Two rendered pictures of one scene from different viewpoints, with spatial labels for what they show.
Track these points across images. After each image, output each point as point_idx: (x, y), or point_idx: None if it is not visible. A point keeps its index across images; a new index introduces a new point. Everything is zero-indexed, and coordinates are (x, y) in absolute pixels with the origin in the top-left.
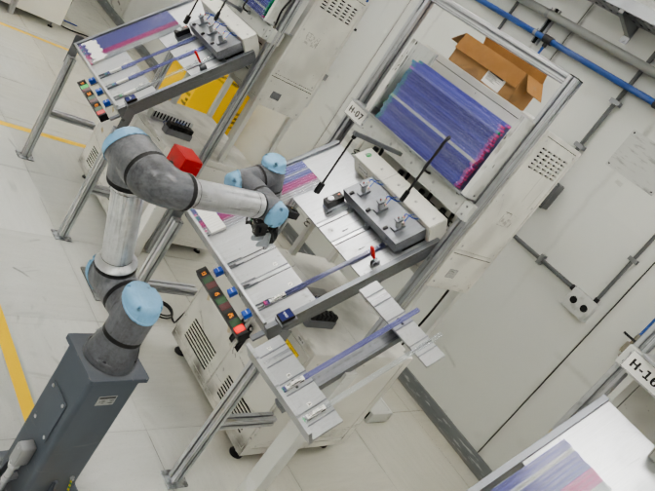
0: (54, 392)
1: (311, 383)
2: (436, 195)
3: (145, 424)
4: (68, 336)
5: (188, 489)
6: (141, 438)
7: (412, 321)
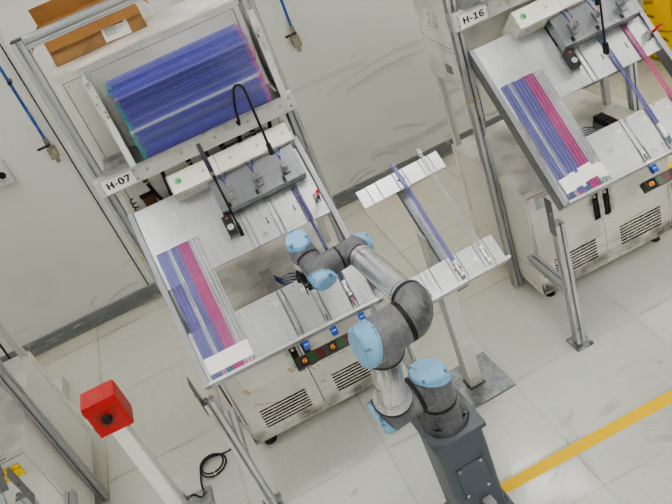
0: (464, 471)
1: (457, 255)
2: (261, 123)
3: (380, 450)
4: (438, 450)
5: None
6: (399, 450)
7: (401, 169)
